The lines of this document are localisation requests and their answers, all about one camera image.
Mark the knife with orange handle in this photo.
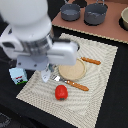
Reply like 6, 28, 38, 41
81, 57, 101, 65

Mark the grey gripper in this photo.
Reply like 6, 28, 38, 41
16, 55, 54, 72

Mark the beige bowl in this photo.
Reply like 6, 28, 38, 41
121, 7, 128, 30

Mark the light blue milk carton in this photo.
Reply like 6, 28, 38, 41
9, 68, 28, 85

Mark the brown stove board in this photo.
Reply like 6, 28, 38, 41
52, 0, 128, 43

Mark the small grey pot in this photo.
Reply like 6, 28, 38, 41
60, 4, 81, 21

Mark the beige woven placemat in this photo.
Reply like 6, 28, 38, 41
17, 33, 117, 128

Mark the small white salt shaker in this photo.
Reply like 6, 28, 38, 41
41, 69, 51, 82

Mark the fork with orange handle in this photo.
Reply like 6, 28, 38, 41
50, 74, 89, 91

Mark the large grey pot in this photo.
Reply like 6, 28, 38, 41
84, 2, 107, 25

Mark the round tan plate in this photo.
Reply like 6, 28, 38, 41
58, 59, 86, 81

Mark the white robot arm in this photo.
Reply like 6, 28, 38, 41
0, 0, 78, 71

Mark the red tomato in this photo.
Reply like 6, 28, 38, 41
55, 85, 68, 100

